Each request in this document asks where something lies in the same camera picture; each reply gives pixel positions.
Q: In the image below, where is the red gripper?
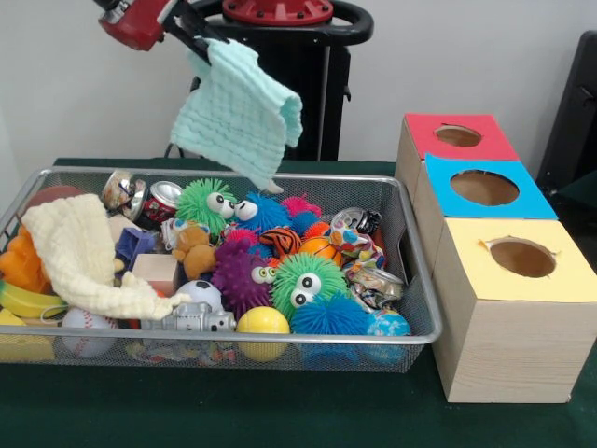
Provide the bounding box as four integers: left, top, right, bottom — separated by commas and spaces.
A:
96, 0, 231, 66

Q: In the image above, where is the mint green cloth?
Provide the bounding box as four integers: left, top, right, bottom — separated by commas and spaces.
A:
170, 37, 304, 193

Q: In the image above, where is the pale yellow cloth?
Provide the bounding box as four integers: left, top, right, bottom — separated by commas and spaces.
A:
21, 193, 191, 321

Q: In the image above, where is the clear mesh bin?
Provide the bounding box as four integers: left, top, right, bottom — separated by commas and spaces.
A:
0, 166, 445, 374

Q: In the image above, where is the wooden box with three holes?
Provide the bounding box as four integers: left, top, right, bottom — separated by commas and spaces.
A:
395, 113, 597, 404

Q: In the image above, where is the green fuzzy toy with eyes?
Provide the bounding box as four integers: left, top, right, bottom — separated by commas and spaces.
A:
175, 178, 237, 236

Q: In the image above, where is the red soda can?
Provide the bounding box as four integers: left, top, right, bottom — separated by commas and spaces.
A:
142, 180, 184, 227

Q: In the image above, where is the crushed silver can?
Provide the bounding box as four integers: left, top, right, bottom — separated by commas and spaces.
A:
347, 264, 406, 311
101, 169, 148, 223

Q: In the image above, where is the blue fuzzy toy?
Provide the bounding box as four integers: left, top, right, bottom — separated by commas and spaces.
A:
233, 192, 294, 234

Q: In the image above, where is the pink fuzzy toy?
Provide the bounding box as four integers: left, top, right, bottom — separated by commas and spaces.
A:
280, 194, 324, 221

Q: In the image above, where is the brown toy football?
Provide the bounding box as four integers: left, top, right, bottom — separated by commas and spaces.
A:
26, 185, 87, 212

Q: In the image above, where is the orange plush toy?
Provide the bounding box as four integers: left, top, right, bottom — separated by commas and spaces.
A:
171, 224, 218, 282

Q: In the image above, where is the purple block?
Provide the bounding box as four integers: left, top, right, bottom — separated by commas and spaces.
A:
114, 227, 158, 273

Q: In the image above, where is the orange black striped ball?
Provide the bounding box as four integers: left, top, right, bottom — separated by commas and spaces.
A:
257, 227, 305, 260

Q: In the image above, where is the small wooden block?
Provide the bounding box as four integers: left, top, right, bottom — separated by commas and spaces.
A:
131, 253, 181, 296

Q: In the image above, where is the silver and black can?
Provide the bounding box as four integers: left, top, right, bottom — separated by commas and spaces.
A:
331, 207, 383, 236

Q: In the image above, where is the purple fuzzy toy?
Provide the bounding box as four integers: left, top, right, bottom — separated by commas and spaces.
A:
210, 240, 279, 320

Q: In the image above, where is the small orange basketball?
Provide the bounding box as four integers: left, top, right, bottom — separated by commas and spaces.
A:
298, 235, 342, 268

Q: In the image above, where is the small soccer ball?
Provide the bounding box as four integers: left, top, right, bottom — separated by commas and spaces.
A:
175, 280, 226, 315

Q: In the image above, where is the multicoloured toy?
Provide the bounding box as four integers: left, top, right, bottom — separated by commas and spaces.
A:
328, 227, 385, 270

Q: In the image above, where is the small green spiky toy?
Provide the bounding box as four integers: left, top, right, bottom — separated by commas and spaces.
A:
271, 252, 350, 320

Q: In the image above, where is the silver robot toy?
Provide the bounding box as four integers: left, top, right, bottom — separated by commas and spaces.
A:
145, 301, 238, 334

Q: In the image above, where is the yellow ball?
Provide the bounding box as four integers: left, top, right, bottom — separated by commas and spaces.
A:
236, 306, 291, 363

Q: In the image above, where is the blue spiky ball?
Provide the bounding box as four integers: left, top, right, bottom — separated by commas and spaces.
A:
291, 295, 370, 339

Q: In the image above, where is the white baseball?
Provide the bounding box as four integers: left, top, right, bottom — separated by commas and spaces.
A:
61, 308, 119, 360

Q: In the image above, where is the yellow toy banana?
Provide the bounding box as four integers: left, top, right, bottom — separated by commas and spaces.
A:
0, 279, 68, 319

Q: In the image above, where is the blue globe ball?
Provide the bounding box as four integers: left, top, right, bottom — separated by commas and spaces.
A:
364, 310, 412, 365

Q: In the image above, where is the yellow block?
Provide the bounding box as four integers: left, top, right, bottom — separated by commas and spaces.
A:
0, 310, 57, 365

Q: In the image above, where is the black chair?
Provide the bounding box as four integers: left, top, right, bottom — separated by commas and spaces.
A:
536, 31, 597, 234

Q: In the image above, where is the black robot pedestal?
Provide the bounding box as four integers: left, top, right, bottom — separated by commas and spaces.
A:
181, 0, 375, 161

